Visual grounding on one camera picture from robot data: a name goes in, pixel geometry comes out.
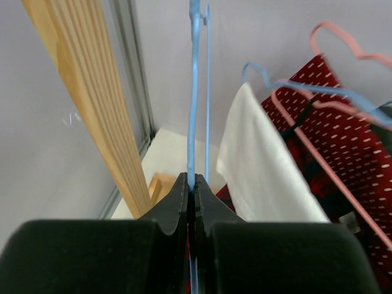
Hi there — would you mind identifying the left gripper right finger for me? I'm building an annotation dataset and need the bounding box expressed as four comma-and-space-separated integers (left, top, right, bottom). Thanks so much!
194, 175, 380, 293

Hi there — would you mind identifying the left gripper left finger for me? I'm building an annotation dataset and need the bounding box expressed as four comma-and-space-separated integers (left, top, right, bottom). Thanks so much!
1, 173, 188, 293

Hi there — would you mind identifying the white skirt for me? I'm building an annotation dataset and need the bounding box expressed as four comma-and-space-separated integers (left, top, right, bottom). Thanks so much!
216, 83, 330, 223

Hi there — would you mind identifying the red dotted skirt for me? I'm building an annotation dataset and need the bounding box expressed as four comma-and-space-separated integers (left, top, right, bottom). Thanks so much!
260, 54, 392, 288

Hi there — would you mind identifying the pink wire hanger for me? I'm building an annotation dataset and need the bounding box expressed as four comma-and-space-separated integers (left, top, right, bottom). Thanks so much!
309, 21, 391, 70
271, 81, 391, 251

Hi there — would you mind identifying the blue wire hanger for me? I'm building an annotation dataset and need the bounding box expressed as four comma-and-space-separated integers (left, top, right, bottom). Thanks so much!
187, 0, 211, 293
241, 61, 392, 129

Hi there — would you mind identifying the wooden clothes rack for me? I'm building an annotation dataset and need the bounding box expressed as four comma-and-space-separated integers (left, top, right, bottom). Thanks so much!
23, 1, 153, 219

